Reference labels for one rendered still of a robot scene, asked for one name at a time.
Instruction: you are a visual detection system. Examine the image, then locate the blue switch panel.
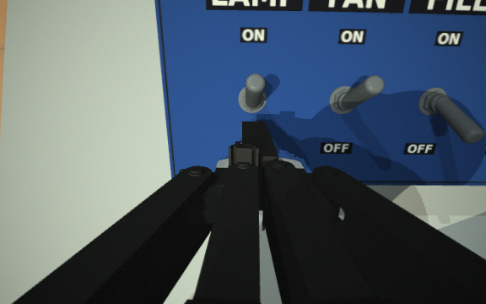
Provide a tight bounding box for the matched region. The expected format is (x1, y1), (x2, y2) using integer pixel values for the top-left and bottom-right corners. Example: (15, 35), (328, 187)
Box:
(154, 0), (486, 186)

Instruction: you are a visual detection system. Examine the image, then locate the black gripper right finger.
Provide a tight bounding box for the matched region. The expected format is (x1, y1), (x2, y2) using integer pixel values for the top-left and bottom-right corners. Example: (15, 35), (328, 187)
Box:
(254, 122), (486, 304)

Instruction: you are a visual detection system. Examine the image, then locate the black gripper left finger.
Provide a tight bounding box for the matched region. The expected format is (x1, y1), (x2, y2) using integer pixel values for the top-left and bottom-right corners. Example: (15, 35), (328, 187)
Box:
(12, 122), (261, 304)

